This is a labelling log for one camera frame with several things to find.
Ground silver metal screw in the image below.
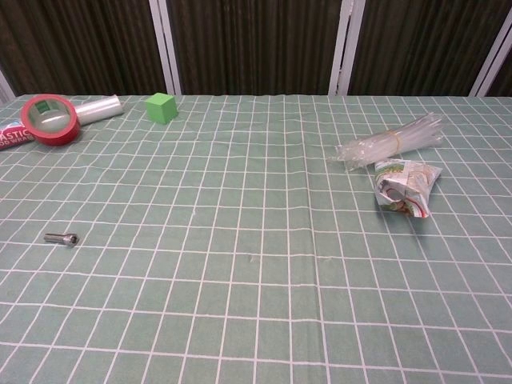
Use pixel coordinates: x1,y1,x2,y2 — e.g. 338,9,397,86
43,233,81,249

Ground green checked tablecloth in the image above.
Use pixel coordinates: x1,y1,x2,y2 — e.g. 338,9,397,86
0,94,512,384

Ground green cube block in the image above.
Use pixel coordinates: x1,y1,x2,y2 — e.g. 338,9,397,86
144,92,178,124

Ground dark ribbed partition panel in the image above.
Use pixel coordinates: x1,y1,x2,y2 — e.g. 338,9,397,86
0,0,168,97
166,0,345,96
346,0,512,97

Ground bundle of clear straws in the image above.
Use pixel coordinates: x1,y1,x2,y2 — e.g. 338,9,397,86
334,112,445,174

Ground crumpled printed carton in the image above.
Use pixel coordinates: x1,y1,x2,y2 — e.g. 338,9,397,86
372,158,443,219

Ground plastic wrap roll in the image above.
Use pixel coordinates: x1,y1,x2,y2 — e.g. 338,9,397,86
0,94,125,152

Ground red tape roll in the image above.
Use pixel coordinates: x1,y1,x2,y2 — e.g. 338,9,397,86
20,94,81,146

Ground white partition frame post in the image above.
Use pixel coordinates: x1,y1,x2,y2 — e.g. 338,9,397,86
149,0,183,96
470,11,512,97
0,70,17,106
327,0,366,96

